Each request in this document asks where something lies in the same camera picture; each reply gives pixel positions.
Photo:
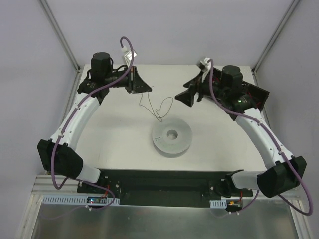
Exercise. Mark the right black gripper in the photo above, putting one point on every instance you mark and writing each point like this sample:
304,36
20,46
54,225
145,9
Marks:
197,90

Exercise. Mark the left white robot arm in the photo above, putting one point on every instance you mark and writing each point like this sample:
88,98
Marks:
57,154

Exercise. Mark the left white cable duct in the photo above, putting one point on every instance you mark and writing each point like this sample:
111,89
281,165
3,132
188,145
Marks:
79,200

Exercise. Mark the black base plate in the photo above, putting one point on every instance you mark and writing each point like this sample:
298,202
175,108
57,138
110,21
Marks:
165,188

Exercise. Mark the grey plastic spool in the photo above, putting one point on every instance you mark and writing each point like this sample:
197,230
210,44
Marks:
172,138

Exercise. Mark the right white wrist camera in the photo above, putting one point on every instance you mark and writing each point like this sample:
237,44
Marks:
205,64

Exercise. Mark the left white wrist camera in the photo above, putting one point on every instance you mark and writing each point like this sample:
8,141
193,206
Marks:
127,55

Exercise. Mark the aluminium frame rail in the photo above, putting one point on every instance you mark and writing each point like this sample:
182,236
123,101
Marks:
43,186

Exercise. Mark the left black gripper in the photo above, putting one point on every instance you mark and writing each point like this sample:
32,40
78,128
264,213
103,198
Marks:
132,81

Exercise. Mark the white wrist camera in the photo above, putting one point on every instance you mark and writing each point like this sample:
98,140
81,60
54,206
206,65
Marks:
205,64
127,55

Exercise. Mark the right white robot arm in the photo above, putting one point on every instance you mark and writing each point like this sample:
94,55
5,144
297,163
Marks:
283,172

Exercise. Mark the white cable duct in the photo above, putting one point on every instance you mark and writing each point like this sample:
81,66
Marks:
218,204
79,200

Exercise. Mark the right white cable duct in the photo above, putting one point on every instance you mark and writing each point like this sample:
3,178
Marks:
218,204

